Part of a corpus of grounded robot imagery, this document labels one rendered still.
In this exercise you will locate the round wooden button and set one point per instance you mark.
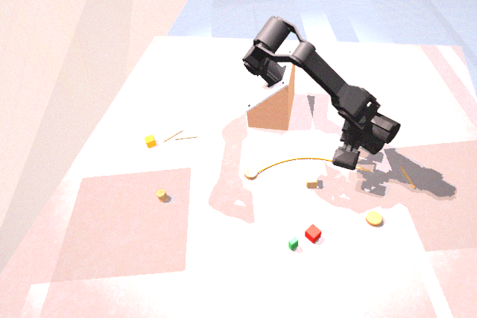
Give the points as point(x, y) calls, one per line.
point(251, 173)

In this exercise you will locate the yellow round disc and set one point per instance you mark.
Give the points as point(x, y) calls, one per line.
point(374, 218)

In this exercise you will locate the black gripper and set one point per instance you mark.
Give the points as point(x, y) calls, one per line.
point(347, 155)

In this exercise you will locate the small yellow block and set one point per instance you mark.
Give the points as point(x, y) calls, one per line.
point(150, 141)

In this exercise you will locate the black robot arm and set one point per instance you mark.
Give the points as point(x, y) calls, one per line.
point(350, 101)

